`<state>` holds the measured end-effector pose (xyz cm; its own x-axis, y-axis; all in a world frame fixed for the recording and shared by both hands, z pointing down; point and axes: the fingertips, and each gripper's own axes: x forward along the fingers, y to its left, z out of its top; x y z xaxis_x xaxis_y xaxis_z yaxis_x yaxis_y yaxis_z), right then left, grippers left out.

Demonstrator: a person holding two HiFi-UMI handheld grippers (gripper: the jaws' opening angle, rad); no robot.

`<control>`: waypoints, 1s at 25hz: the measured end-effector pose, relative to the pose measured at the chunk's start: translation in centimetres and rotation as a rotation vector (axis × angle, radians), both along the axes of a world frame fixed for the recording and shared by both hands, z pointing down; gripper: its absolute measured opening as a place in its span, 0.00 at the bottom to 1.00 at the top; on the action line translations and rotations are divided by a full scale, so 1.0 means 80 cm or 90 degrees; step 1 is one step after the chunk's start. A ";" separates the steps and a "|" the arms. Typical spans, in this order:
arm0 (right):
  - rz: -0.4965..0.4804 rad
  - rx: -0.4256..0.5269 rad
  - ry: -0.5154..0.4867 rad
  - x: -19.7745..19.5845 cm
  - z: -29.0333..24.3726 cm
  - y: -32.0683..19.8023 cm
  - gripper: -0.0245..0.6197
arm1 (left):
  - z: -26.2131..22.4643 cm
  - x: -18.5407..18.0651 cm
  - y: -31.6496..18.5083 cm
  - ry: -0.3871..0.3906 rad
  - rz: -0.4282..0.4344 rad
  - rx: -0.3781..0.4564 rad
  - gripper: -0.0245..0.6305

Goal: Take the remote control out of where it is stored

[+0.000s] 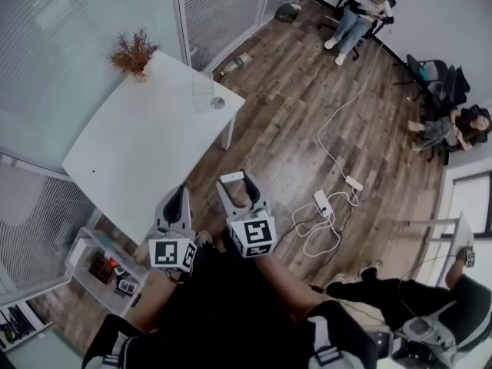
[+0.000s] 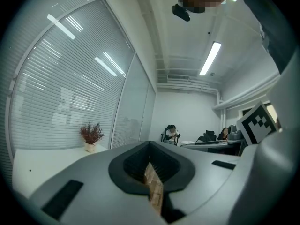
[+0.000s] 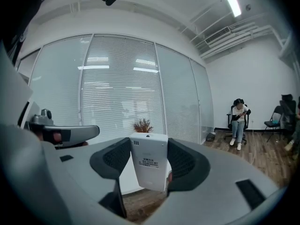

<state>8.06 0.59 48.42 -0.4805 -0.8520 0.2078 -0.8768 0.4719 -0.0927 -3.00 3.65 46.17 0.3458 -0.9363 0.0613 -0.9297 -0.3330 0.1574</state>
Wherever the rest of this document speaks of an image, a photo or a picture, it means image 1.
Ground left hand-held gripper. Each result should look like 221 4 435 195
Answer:
148 183 198 274

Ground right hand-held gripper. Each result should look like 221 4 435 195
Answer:
216 171 278 259

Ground person's right forearm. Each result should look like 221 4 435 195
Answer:
259 251 334 324

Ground person's left forearm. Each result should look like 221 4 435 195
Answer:
128 269 184 336

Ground white table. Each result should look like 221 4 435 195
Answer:
61 49 247 246

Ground black and white device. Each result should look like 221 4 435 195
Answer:
115 274 140 296

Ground clear storage rack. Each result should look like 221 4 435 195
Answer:
64 226 151 319

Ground brown wooden box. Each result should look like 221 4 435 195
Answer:
88 254 115 284

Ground white box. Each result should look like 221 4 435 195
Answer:
68 238 92 269

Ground person's black clothing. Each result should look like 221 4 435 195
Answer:
81 240 380 369

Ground clear plastic container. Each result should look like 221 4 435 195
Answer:
190 71 216 111

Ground clear plastic bottle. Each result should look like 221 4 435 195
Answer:
219 52 254 77

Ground dried orange plant decoration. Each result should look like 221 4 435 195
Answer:
107 26 161 85

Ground shelf with tools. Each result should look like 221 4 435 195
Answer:
0 299 55 354

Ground dark bag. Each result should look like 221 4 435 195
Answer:
274 1 301 23

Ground grey chair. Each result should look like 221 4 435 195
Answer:
390 312 464 363

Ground black chair with bags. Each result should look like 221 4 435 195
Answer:
425 64 471 111

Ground black cable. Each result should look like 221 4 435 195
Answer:
274 204 355 254

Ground coiled white cable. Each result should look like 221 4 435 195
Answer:
291 189 361 258

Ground long white cable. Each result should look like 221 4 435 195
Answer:
316 39 386 181

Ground metal frame table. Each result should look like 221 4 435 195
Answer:
406 211 477 246

